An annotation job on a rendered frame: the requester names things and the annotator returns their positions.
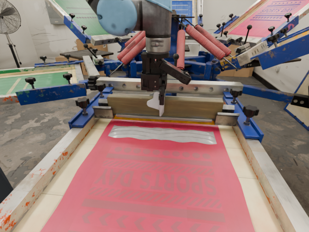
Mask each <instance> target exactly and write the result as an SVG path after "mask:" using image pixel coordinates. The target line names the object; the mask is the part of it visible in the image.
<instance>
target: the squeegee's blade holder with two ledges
mask: <svg viewBox="0 0 309 232"><path fill-rule="evenodd" d="M116 117H127V118H142V119H158V120H174V121H190V122H212V118H198V117H182V116H158V115H142V114H125V113H116Z"/></svg>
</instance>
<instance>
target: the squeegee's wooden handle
mask: <svg viewBox="0 0 309 232"><path fill-rule="evenodd" d="M152 98H153V96H143V95H123V94H109V95H108V96H107V101H108V107H112V108H113V114H114V115H116V113H125V114H142V115H158V116H159V115H160V114H159V110H157V109H154V108H151V107H148V106H147V101H149V100H151V99H152ZM222 110H223V100H222V99H205V98H184V97H165V101H164V113H163V114H162V116H182V117H198V118H212V120H213V121H215V118H216V114H217V113H218V112H220V113H222Z"/></svg>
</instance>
